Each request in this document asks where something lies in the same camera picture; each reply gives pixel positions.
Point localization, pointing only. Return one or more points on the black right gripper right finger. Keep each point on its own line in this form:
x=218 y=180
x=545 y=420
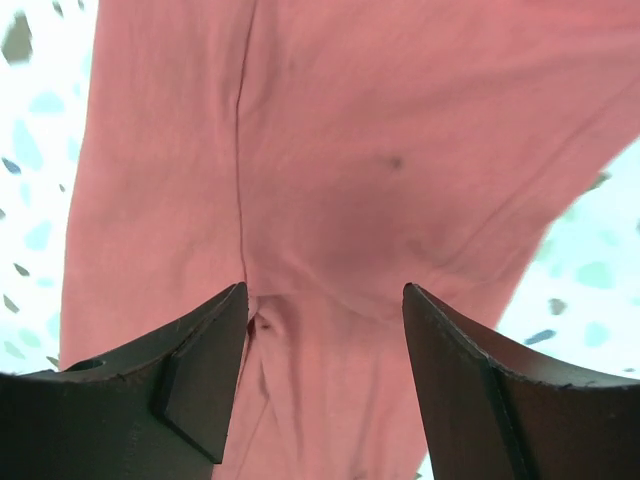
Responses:
x=495 y=409

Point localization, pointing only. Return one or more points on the red t-shirt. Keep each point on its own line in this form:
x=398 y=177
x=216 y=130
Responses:
x=327 y=153

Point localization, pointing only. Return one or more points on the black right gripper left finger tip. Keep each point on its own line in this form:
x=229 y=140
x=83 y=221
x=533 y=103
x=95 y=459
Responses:
x=158 y=407

